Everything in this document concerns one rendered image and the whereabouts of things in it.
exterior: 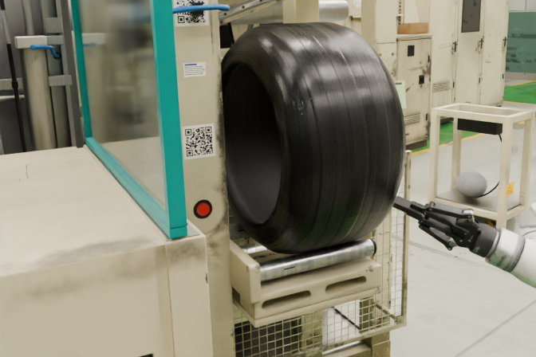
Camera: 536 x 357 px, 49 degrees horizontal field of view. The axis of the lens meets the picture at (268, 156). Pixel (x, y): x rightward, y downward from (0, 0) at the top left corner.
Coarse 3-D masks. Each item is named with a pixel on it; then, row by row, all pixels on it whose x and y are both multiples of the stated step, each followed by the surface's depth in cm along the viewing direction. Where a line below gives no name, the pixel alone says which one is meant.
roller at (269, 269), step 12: (360, 240) 150; (372, 240) 150; (312, 252) 143; (324, 252) 144; (336, 252) 144; (348, 252) 146; (360, 252) 147; (372, 252) 149; (264, 264) 137; (276, 264) 138; (288, 264) 139; (300, 264) 140; (312, 264) 141; (324, 264) 143; (264, 276) 136; (276, 276) 138
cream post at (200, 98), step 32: (192, 32) 125; (192, 96) 128; (192, 160) 131; (224, 160) 135; (192, 192) 132; (224, 192) 136; (224, 224) 138; (224, 256) 139; (224, 288) 141; (224, 320) 143; (224, 352) 145
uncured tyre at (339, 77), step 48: (240, 48) 141; (288, 48) 128; (336, 48) 131; (240, 96) 170; (288, 96) 124; (336, 96) 124; (384, 96) 129; (240, 144) 174; (288, 144) 124; (336, 144) 123; (384, 144) 128; (240, 192) 168; (288, 192) 128; (336, 192) 125; (384, 192) 132; (288, 240) 135; (336, 240) 139
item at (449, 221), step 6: (426, 204) 139; (426, 210) 137; (432, 216) 136; (438, 216) 136; (444, 216) 136; (450, 216) 137; (444, 222) 136; (450, 222) 135; (456, 228) 135; (462, 228) 135
